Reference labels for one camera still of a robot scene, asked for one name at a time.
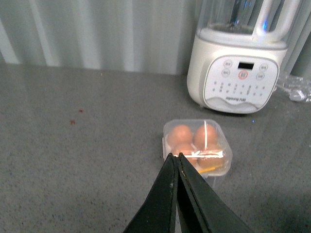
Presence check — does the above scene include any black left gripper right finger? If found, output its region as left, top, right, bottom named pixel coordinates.
left=178, top=154, right=252, bottom=233

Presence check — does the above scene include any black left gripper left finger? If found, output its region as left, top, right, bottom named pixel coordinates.
left=124, top=154, right=179, bottom=233

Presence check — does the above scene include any clear plastic egg box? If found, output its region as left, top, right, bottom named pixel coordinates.
left=162, top=119, right=233, bottom=188

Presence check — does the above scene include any yellow rubber band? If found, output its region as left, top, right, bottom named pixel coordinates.
left=198, top=165, right=223, bottom=174

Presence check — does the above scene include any white Joyoung blender appliance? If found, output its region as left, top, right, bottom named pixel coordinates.
left=187, top=0, right=302, bottom=114

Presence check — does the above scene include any clear plastic bag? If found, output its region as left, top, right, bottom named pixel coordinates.
left=276, top=73, right=311, bottom=103

